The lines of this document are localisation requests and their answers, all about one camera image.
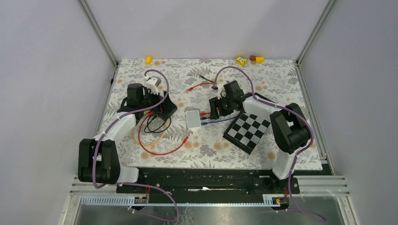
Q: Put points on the yellow block right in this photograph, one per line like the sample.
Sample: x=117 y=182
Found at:
x=259 y=60

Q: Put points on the yellow block left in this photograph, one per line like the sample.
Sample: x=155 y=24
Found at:
x=148 y=60

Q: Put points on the checkered chess board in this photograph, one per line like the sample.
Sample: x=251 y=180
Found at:
x=245 y=131

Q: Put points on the yellow block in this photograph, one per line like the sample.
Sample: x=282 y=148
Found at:
x=148 y=60
x=259 y=60

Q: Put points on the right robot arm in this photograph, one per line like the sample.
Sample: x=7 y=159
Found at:
x=256 y=114

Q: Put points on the yellow patterned cube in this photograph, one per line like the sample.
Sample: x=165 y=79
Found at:
x=241 y=60

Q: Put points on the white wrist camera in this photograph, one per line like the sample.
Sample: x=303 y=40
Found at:
x=221 y=92
x=153 y=83

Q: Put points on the white network switch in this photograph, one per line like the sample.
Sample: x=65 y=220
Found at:
x=193 y=120

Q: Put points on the black router box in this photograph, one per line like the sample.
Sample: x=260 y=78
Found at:
x=166 y=109

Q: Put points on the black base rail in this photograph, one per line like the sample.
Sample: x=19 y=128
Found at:
x=206 y=185

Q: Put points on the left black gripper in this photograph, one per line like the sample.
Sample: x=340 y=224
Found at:
x=148 y=92

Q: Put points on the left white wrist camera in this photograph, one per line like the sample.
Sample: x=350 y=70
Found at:
x=153 y=83

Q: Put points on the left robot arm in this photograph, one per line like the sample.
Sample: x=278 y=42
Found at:
x=98 y=160

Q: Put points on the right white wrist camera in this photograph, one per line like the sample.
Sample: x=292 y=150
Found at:
x=221 y=92

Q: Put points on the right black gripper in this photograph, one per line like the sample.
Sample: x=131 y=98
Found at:
x=214 y=103

